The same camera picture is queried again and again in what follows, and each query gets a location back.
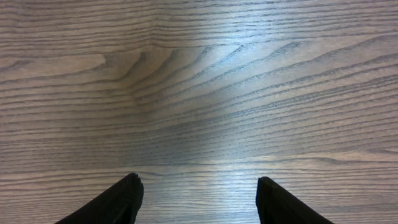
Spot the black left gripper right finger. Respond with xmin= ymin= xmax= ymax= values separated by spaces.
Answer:
xmin=256 ymin=177 xmax=333 ymax=224

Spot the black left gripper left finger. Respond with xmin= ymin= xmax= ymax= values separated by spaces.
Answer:
xmin=57 ymin=173 xmax=144 ymax=224

